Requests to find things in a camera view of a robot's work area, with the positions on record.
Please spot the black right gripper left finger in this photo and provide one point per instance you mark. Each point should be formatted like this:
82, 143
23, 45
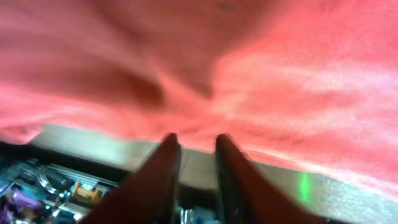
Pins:
146, 196

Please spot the orange soccer t-shirt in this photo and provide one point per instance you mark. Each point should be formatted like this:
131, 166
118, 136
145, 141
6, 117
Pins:
306, 85

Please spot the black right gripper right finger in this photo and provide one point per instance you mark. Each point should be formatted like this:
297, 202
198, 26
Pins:
246, 196

